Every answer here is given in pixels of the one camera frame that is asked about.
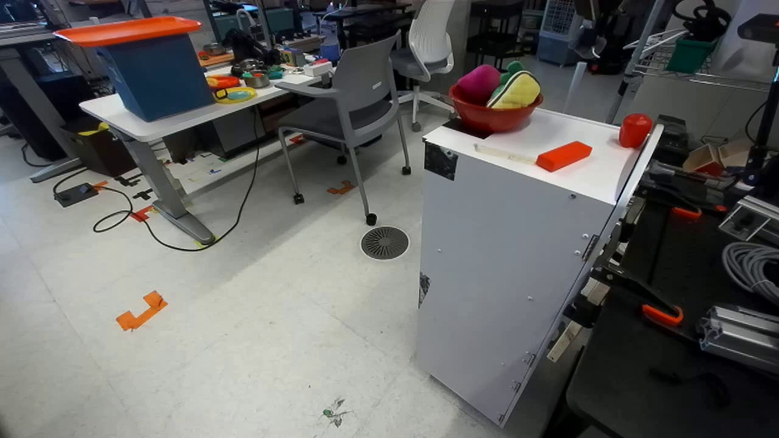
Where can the grey office chair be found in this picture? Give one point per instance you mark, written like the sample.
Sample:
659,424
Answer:
356,108

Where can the orange floor tape marker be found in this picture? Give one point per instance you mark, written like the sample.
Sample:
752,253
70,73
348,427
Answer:
135,320

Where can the blue bin orange lid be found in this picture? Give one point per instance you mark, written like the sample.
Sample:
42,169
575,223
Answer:
148,62

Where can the magenta plush toy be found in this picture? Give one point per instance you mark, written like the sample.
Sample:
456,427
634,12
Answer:
478,84

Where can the black perforated table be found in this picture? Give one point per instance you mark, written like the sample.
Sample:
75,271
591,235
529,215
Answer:
639,379

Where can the orange black clamp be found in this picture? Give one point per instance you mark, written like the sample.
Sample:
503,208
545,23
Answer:
679,208
652,304

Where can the orange rectangular block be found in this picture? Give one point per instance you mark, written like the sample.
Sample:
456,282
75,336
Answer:
562,157

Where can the white office chair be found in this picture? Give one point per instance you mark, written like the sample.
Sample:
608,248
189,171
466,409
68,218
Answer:
429,51

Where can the round floor drain cover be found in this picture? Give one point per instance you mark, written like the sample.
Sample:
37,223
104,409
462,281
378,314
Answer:
384,242

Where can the white toy cabinet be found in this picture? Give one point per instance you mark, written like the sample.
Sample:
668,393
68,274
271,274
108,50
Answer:
503,246

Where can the yellow striped plush ball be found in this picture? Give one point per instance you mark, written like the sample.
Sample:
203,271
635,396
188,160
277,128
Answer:
519,90

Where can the red toy pepper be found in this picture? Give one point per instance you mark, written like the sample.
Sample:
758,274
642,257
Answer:
634,129

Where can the red bowl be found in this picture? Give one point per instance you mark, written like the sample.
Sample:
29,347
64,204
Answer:
480,119

